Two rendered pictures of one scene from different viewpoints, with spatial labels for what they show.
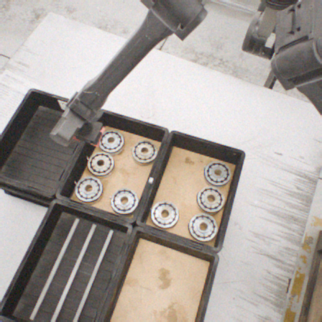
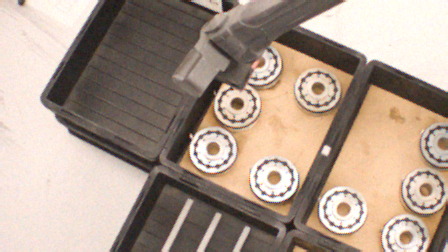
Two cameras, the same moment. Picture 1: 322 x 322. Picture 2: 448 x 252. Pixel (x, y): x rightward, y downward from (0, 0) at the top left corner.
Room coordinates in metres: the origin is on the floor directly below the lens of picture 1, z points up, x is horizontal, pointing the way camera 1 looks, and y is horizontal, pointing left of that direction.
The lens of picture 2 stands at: (0.06, 0.07, 2.30)
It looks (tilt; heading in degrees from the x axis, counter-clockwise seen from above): 71 degrees down; 6
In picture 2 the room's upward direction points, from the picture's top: 3 degrees clockwise
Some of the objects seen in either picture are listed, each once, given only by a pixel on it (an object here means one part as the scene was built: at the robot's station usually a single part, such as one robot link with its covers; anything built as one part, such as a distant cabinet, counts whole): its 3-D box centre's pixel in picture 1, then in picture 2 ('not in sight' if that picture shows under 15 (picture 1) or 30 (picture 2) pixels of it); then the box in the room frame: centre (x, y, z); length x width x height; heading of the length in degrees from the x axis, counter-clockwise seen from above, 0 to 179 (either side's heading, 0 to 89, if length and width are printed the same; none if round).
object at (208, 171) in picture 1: (218, 172); (443, 144); (0.53, -0.22, 0.86); 0.10 x 0.10 x 0.01
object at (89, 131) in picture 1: (82, 123); (222, 54); (0.53, 0.24, 1.18); 0.10 x 0.07 x 0.07; 73
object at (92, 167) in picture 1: (100, 163); (237, 104); (0.55, 0.23, 0.86); 0.10 x 0.10 x 0.01
